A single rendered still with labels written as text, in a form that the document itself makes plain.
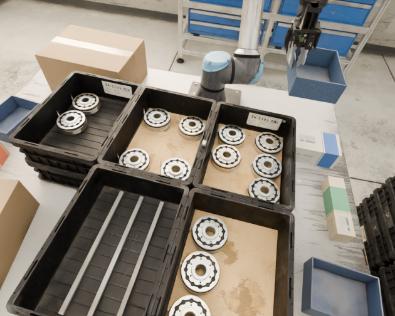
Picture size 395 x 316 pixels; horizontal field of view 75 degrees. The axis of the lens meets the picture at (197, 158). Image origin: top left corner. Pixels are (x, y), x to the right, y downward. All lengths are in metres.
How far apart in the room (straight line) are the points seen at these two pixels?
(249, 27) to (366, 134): 1.80
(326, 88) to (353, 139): 1.74
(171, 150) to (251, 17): 0.62
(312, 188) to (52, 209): 0.99
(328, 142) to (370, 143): 1.46
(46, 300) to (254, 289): 0.53
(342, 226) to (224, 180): 0.43
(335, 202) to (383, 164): 1.51
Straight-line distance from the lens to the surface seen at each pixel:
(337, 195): 1.11
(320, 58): 1.06
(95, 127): 1.08
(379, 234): 1.72
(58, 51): 1.42
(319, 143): 1.20
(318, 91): 0.89
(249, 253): 0.80
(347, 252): 1.08
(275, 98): 1.48
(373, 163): 2.51
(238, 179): 0.91
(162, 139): 1.00
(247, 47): 1.20
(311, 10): 0.80
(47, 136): 1.11
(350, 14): 2.78
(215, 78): 1.17
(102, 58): 1.32
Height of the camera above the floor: 1.57
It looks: 52 degrees down
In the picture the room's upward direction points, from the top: 6 degrees clockwise
